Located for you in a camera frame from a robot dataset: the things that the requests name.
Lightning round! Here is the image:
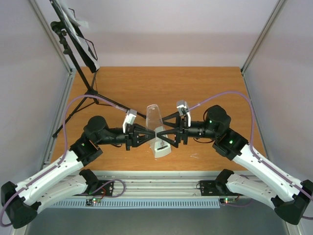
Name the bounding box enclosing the white sheet music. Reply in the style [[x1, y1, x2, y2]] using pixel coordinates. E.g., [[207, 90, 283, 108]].
[[59, 0, 89, 28]]

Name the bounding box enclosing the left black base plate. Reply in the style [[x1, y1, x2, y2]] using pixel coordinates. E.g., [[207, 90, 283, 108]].
[[75, 180, 123, 197]]

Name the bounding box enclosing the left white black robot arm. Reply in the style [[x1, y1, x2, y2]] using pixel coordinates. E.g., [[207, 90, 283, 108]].
[[0, 116, 156, 229]]

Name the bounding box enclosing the grey slotted cable duct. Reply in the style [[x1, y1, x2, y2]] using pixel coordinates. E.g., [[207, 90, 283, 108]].
[[50, 198, 220, 210]]

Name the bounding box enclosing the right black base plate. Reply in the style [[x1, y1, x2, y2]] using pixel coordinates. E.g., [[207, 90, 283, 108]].
[[196, 180, 241, 197]]

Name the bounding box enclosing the right small circuit board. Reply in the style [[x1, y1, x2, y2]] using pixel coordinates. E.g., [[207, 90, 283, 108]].
[[220, 197, 237, 204]]

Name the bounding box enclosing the small circuit board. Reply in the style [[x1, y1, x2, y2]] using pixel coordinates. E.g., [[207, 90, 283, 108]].
[[86, 198, 102, 206], [220, 197, 237, 204]]

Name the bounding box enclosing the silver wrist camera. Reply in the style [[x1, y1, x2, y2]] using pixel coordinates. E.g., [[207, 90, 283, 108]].
[[122, 109, 137, 133], [176, 100, 191, 127]]

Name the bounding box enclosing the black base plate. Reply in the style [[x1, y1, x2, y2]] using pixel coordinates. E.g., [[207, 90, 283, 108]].
[[75, 180, 123, 197], [196, 180, 241, 197]]

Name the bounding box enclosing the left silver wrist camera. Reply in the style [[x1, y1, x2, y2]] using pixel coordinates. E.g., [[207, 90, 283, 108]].
[[122, 109, 137, 133]]

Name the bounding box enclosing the black music stand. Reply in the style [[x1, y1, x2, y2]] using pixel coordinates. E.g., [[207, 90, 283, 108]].
[[50, 0, 147, 139]]

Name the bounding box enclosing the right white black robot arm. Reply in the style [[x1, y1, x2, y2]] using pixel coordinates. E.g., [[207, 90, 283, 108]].
[[157, 105, 313, 225]]

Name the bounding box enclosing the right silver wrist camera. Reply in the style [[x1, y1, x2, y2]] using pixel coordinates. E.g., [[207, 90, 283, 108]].
[[176, 100, 191, 127]]

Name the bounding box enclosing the white metronome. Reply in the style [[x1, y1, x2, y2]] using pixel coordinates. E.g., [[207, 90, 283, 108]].
[[149, 138, 172, 159]]

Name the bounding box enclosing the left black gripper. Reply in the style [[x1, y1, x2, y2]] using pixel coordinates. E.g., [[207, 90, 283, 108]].
[[97, 123, 156, 151]]

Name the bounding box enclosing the left small circuit board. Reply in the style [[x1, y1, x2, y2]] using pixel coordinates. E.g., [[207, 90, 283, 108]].
[[86, 198, 102, 206]]

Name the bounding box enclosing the aluminium frame rail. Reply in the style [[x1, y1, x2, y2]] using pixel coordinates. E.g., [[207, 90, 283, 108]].
[[23, 171, 291, 198]]

